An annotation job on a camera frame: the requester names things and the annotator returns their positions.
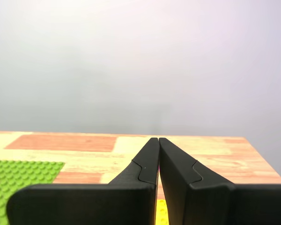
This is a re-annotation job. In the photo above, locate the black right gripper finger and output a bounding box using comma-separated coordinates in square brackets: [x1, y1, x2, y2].
[6, 137, 160, 225]
[159, 137, 281, 225]

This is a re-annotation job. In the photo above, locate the yellow toy brick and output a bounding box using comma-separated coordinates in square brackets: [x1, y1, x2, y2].
[156, 199, 169, 225]

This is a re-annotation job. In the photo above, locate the green studded baseplate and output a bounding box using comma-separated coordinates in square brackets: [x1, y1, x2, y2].
[0, 160, 66, 225]

